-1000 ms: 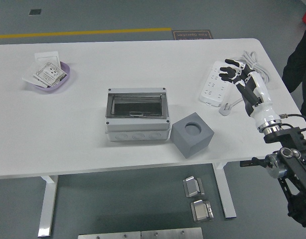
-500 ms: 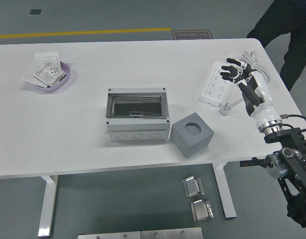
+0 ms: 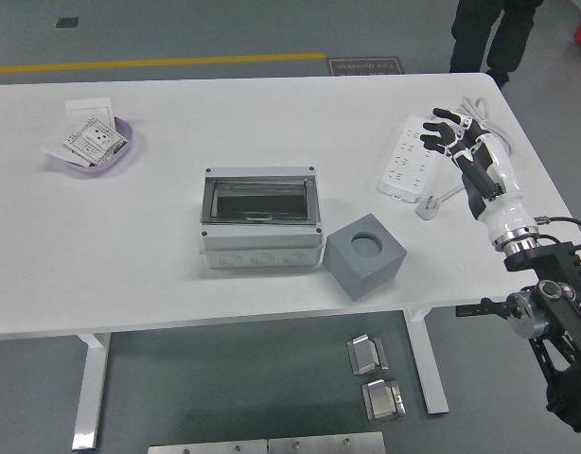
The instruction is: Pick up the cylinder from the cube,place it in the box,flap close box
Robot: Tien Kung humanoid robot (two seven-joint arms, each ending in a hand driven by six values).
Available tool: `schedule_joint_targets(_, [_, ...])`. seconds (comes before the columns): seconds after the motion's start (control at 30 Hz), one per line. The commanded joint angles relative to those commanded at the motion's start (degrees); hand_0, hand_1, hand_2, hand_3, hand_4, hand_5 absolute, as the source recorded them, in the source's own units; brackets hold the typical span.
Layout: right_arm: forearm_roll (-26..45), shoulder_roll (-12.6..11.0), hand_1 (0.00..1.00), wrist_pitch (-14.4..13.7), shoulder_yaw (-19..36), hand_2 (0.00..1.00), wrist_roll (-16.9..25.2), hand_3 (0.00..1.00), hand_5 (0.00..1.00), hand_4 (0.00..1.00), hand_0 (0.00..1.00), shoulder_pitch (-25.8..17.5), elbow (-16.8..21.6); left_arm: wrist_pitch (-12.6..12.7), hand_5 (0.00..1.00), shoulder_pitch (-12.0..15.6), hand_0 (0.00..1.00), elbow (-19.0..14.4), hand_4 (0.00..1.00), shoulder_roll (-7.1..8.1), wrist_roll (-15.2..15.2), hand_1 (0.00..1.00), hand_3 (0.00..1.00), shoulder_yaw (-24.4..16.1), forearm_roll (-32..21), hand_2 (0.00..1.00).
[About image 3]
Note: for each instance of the grey cube with round hole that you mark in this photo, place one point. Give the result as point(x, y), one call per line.
point(366, 279)

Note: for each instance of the printed white socket panel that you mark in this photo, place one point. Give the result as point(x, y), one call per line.
point(94, 137)

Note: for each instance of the white power strip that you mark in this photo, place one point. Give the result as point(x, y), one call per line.
point(404, 165)

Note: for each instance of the plain white switch plate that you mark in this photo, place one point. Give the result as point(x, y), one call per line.
point(89, 108)

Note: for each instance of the transparent hinged box lid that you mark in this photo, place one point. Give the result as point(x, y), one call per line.
point(257, 203)

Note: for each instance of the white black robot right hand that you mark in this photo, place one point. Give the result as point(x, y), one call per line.
point(501, 189)

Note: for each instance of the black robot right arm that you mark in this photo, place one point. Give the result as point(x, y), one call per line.
point(565, 312)

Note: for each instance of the flat white cover plate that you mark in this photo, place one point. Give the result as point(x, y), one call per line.
point(58, 152)

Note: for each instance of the grey plastic junction box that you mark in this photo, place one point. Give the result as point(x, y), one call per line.
point(262, 246)

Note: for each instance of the grey metal base plate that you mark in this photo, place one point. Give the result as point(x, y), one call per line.
point(326, 443)
point(207, 448)

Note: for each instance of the white table leg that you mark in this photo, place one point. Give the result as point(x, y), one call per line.
point(89, 392)
point(434, 392)

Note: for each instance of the silver metal foot block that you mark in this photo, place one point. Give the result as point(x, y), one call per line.
point(382, 399)
point(366, 354)

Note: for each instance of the dark floor sign with text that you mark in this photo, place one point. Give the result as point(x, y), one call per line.
point(366, 66)

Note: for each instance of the black floor hatch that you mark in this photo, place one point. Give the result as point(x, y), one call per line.
point(66, 22)

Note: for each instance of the black table control panel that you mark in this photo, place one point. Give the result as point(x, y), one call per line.
point(470, 310)

